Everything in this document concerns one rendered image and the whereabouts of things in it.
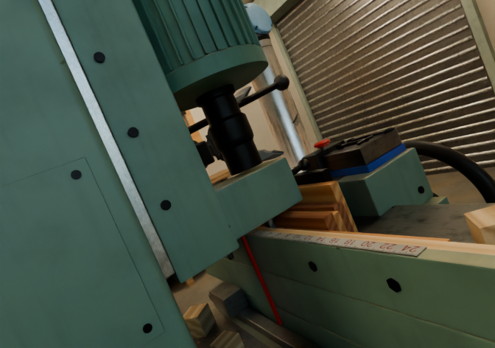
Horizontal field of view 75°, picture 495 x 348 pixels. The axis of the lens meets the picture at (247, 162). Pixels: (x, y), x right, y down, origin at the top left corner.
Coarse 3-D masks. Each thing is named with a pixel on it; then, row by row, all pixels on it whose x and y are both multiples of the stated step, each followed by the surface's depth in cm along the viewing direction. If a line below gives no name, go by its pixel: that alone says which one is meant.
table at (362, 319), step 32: (384, 224) 44; (416, 224) 40; (448, 224) 37; (256, 288) 50; (288, 288) 41; (320, 288) 35; (320, 320) 37; (352, 320) 32; (384, 320) 28; (416, 320) 25
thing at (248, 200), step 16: (272, 160) 49; (240, 176) 46; (256, 176) 44; (272, 176) 45; (288, 176) 47; (224, 192) 42; (240, 192) 43; (256, 192) 44; (272, 192) 45; (288, 192) 46; (224, 208) 41; (240, 208) 42; (256, 208) 44; (272, 208) 45; (288, 208) 46; (240, 224) 42; (256, 224) 43; (272, 224) 47
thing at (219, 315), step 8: (216, 312) 62; (216, 320) 59; (224, 320) 57; (232, 320) 56; (240, 320) 55; (216, 328) 56; (224, 328) 55; (232, 328) 54; (240, 328) 53; (248, 328) 52; (208, 336) 54; (216, 336) 53; (240, 336) 50; (248, 336) 50; (256, 336) 49; (264, 336) 48; (200, 344) 53; (208, 344) 52; (248, 344) 48; (256, 344) 47; (264, 344) 46; (272, 344) 45
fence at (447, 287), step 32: (256, 256) 45; (288, 256) 38; (320, 256) 32; (352, 256) 28; (384, 256) 25; (448, 256) 21; (480, 256) 20; (352, 288) 30; (384, 288) 27; (416, 288) 24; (448, 288) 22; (480, 288) 20; (448, 320) 23; (480, 320) 20
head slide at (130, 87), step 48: (96, 0) 34; (96, 48) 34; (144, 48) 36; (96, 96) 33; (144, 96) 35; (144, 144) 34; (192, 144) 37; (144, 192) 34; (192, 192) 36; (192, 240) 35
